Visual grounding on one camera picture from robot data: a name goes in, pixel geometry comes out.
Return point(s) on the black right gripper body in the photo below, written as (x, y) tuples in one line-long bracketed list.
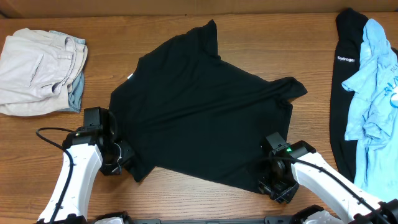
[(282, 185)]

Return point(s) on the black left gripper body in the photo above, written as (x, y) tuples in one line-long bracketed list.
[(123, 154)]

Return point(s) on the black t-shirt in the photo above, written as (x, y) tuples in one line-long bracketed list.
[(187, 110)]

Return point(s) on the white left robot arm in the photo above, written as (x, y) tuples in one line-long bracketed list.
[(86, 152)]

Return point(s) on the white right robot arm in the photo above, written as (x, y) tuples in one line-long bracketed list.
[(350, 203)]

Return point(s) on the light blue folded garment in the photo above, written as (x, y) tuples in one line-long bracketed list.
[(76, 94)]

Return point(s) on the beige folded pants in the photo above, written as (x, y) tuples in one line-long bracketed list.
[(37, 68)]

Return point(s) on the light blue printed t-shirt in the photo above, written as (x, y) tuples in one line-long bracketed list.
[(372, 115)]

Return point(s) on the black shirt with white text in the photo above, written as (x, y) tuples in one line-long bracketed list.
[(349, 24)]

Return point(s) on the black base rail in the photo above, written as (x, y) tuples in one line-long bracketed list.
[(284, 219)]

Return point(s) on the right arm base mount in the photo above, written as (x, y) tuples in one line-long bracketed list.
[(314, 215)]

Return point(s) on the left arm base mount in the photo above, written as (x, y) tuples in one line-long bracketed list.
[(114, 218)]

